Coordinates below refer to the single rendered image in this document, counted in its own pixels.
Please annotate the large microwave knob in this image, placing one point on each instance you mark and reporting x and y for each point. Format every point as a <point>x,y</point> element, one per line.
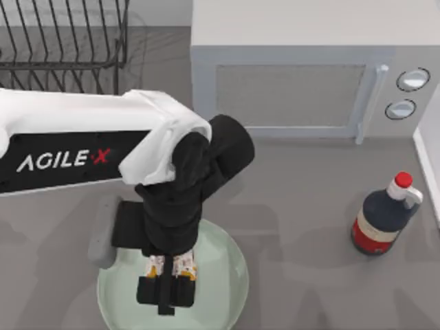
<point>413,79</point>

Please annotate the pale green plate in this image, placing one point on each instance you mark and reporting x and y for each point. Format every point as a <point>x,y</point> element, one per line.
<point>216,275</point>

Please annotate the microwave oven door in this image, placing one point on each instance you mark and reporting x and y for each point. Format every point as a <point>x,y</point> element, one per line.
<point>288,96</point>

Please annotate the pale microwave oven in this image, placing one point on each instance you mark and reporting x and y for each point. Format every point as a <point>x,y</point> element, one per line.
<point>309,31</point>

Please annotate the dark bottle with red cap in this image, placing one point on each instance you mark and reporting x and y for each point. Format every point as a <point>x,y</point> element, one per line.
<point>381,220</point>

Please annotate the small microwave knob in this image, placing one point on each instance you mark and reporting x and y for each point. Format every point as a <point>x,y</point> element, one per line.
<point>401,109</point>

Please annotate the white cabinet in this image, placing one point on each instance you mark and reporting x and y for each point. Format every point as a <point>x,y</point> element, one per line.
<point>429,154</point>

